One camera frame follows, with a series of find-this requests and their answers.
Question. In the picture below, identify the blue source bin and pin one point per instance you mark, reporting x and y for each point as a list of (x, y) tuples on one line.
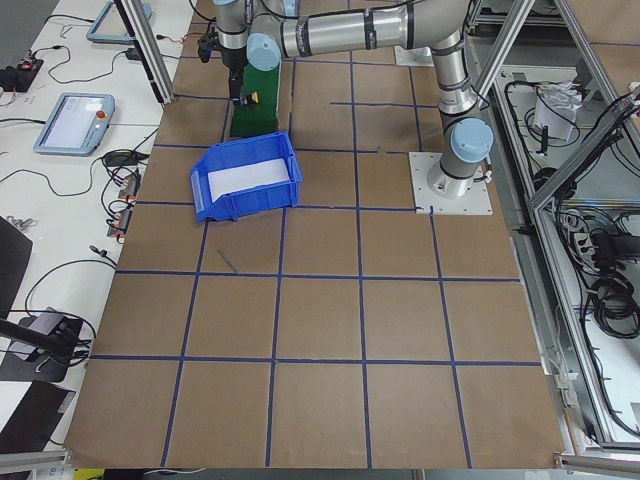
[(251, 201)]

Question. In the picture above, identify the green conveyor belt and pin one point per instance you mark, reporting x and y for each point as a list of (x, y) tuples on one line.
[(258, 115)]

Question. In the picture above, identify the white foam bin liner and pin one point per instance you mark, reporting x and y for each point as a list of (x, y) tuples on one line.
[(245, 177)]

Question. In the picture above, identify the far teach pendant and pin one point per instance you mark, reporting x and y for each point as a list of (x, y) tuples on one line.
[(108, 27)]

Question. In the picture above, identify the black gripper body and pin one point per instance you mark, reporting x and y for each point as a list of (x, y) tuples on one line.
[(233, 59)]

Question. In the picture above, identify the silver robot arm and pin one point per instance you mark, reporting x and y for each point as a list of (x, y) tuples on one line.
[(263, 33)]

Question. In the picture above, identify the teach pendant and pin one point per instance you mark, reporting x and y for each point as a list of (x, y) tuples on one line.
[(76, 125), (108, 27)]

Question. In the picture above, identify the aluminium frame post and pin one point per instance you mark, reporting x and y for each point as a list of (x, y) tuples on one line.
[(139, 29)]

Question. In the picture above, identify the near teach pendant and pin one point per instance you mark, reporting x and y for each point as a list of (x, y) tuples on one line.
[(76, 125)]

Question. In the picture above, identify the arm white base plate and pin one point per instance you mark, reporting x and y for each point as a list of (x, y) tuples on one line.
[(420, 57), (437, 194)]

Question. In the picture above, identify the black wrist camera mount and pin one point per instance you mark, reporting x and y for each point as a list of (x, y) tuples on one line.
[(206, 44)]

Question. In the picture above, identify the yellow push button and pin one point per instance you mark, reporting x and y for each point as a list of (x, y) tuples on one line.
[(251, 98)]

